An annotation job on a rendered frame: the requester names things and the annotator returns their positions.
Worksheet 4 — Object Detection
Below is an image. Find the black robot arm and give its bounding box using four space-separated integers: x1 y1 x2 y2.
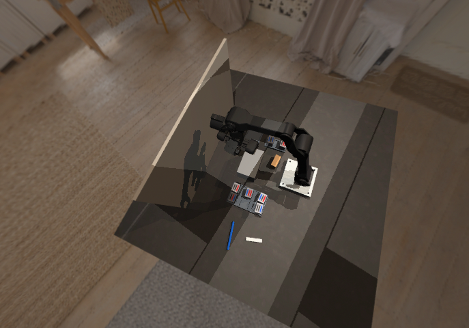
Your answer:
210 107 314 187

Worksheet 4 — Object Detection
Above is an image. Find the tan flat panel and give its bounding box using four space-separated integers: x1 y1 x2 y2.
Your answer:
132 38 234 208

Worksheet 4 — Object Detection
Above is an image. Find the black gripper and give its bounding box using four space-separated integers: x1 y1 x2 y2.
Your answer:
217 131 259 154

